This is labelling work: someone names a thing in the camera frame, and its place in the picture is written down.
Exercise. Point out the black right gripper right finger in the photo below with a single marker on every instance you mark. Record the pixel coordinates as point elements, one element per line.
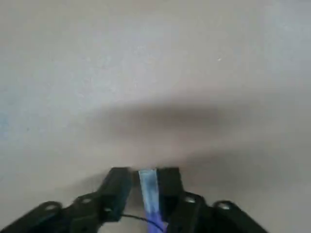
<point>194,213</point>

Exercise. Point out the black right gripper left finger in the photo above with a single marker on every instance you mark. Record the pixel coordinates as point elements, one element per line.
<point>73,213</point>

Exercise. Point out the purple marker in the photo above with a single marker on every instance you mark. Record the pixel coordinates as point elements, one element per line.
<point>149,191</point>

